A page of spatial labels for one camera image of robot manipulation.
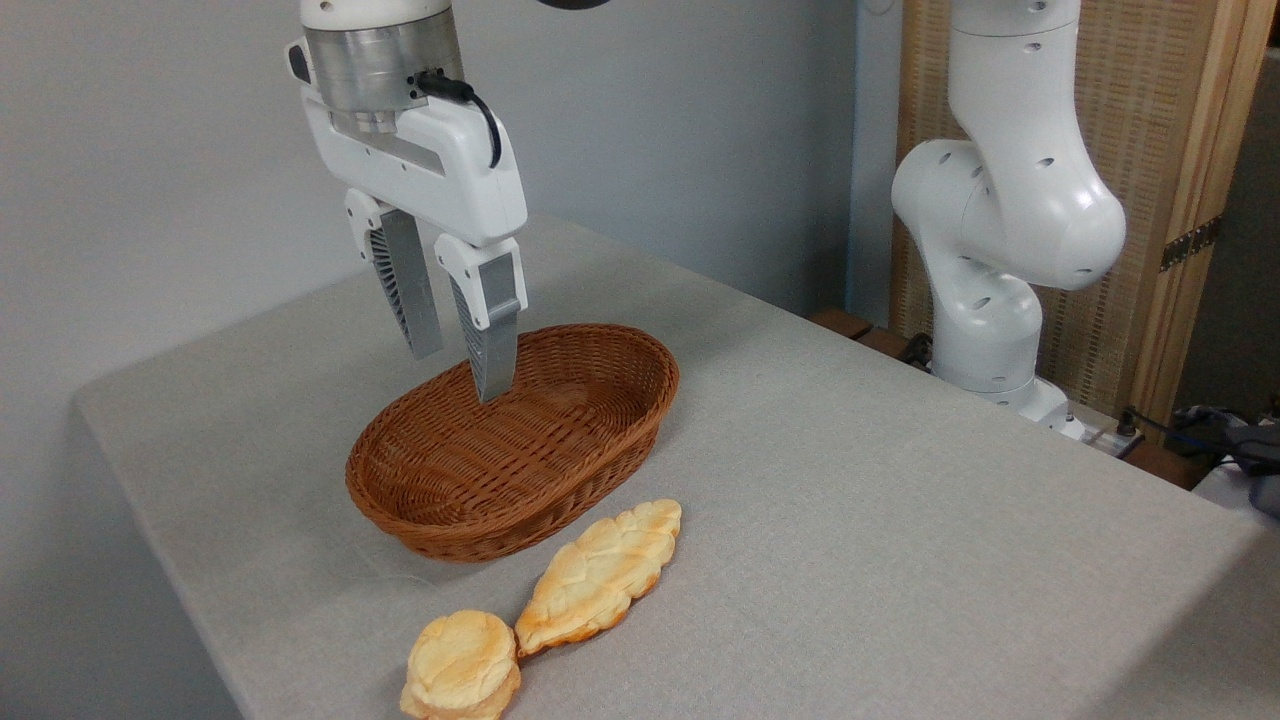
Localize long braided bread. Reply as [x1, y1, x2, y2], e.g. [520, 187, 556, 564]
[513, 498, 684, 659]

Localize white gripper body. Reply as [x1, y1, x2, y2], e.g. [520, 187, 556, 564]
[299, 88, 529, 249]

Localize brown oval wicker basket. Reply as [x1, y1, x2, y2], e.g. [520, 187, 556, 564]
[345, 322, 682, 564]

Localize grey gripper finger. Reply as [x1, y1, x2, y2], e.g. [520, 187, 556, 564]
[344, 187, 445, 362]
[433, 234, 529, 405]

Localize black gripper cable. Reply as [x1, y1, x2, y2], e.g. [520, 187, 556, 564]
[414, 68, 504, 170]

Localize dark bundle of cables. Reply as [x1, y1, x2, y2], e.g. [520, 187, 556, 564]
[1130, 400, 1280, 521]

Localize wooden woven folding screen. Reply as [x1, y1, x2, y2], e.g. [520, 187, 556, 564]
[888, 0, 1280, 433]

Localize dark metal screen hinge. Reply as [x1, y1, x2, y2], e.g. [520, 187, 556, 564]
[1159, 214, 1224, 274]

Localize round bread bun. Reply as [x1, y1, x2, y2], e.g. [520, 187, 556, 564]
[399, 609, 523, 720]

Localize grey tablecloth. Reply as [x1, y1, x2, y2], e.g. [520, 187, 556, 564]
[72, 212, 1280, 720]

